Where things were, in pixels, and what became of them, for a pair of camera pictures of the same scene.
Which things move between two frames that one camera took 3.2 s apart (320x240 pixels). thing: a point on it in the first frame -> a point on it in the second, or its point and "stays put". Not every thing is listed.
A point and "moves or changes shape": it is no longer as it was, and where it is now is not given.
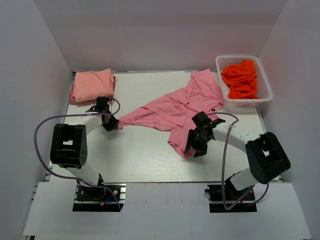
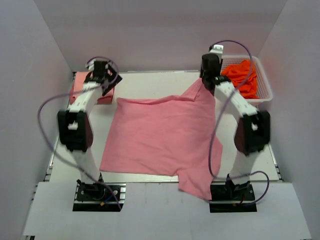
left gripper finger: [112, 123] -> [118, 79]
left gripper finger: [107, 126] -> [108, 84]
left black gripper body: [111, 123] -> [110, 81]
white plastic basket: [264, 91] stays put
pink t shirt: [173, 112] moves or changes shape
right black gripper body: [195, 140] -> [207, 81]
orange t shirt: [242, 78] stays put
